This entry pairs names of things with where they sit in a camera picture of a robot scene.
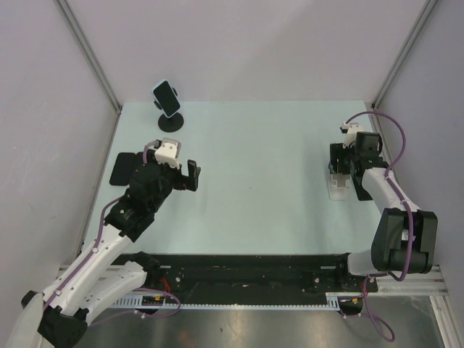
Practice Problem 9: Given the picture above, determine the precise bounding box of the left aluminium frame post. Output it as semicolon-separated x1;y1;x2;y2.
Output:
53;0;122;115

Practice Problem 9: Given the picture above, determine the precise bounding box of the white phone stand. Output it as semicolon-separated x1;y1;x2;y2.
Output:
327;173;352;201

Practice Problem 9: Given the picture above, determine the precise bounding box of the black folding phone stand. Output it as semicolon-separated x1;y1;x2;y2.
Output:
352;177;373;202

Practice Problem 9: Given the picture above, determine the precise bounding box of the phone with light blue case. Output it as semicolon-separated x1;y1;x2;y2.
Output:
152;80;181;118

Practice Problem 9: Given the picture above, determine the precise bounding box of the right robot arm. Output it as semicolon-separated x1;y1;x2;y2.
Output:
328;132;438;291

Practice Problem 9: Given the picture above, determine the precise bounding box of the right aluminium frame post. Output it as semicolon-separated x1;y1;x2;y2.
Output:
368;0;442;109

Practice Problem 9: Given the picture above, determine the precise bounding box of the black round base phone stand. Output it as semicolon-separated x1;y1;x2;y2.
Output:
158;109;184;133

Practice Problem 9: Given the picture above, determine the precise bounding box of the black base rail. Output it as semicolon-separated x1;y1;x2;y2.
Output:
119;253;378;305

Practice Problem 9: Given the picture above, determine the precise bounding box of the aluminium frame post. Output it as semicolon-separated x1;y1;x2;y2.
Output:
53;0;122;115
368;0;442;109

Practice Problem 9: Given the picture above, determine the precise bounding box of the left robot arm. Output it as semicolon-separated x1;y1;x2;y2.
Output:
7;160;201;347

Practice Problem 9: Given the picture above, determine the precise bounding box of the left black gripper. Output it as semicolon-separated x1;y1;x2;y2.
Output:
146;149;200;212

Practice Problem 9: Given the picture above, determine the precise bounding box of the black phone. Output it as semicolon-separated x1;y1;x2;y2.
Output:
109;152;136;186
129;152;144;185

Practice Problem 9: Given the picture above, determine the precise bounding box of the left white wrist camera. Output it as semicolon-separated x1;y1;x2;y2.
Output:
154;138;181;170

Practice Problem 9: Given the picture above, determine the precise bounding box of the white slotted cable duct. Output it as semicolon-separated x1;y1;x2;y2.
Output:
108;291;344;311

